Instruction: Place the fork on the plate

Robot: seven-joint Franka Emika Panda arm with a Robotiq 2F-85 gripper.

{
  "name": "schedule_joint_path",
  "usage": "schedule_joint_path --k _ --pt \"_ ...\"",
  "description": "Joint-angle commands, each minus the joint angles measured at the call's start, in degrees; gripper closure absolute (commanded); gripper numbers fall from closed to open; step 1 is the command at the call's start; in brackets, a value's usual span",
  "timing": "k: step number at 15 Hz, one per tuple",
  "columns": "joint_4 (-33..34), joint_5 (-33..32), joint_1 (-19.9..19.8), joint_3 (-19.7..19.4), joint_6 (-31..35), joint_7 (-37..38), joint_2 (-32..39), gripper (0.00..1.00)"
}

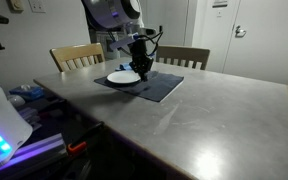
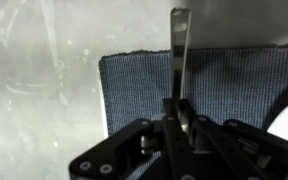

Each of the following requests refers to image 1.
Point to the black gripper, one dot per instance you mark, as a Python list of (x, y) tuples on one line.
[(140, 55)]

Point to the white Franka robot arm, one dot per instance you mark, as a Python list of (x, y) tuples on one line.
[(107, 13)]

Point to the white round plate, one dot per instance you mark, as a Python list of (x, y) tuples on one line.
[(123, 77)]

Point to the blue cloth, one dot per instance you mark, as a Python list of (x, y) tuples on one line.
[(124, 67)]

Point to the dark blue placemat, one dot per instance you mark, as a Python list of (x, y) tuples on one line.
[(157, 86)]

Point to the dark wooden chair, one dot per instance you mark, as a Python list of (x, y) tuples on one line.
[(184, 53)]

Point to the light wooden chair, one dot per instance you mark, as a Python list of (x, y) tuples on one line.
[(77, 53)]

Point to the door sign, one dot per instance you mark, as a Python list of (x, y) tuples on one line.
[(220, 3)]

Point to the blue box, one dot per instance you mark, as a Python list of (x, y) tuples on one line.
[(27, 91)]

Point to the aluminium extrusion beam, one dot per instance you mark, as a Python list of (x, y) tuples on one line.
[(40, 148)]

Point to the white round object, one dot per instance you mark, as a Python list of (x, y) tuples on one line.
[(15, 100)]

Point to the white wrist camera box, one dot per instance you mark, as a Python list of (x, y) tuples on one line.
[(124, 42)]

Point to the white light switch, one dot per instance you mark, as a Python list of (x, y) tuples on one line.
[(219, 13)]

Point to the beige wall thermostat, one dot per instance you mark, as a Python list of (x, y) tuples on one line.
[(15, 5)]

